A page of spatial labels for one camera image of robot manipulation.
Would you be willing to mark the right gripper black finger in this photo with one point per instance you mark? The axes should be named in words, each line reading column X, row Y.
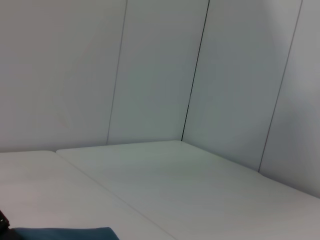
column 3, row 223

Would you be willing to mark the blue shirt with FREE print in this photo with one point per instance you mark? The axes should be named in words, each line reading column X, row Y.
column 65, row 233

